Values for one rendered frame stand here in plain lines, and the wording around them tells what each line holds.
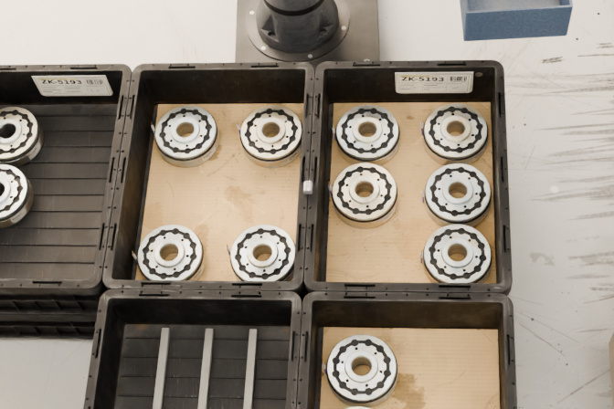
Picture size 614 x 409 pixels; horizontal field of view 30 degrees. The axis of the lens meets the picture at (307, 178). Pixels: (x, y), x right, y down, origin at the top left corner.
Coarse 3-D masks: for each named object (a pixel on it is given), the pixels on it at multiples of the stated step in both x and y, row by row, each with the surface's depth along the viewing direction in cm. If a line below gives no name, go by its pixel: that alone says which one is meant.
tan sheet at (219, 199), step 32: (224, 128) 192; (160, 160) 190; (224, 160) 189; (160, 192) 187; (192, 192) 187; (224, 192) 186; (256, 192) 185; (288, 192) 185; (160, 224) 184; (192, 224) 184; (224, 224) 183; (256, 224) 183; (288, 224) 182; (224, 256) 181
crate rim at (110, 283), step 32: (160, 64) 187; (192, 64) 186; (224, 64) 186; (256, 64) 185; (288, 64) 185; (128, 128) 182; (128, 160) 179; (128, 288) 168; (160, 288) 168; (192, 288) 167; (224, 288) 167; (256, 288) 166; (288, 288) 166
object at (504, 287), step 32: (320, 64) 184; (352, 64) 184; (384, 64) 183; (416, 64) 182; (448, 64) 182; (480, 64) 181; (320, 96) 183; (320, 128) 178; (320, 288) 166; (352, 288) 165; (384, 288) 165; (416, 288) 164; (448, 288) 164; (480, 288) 163
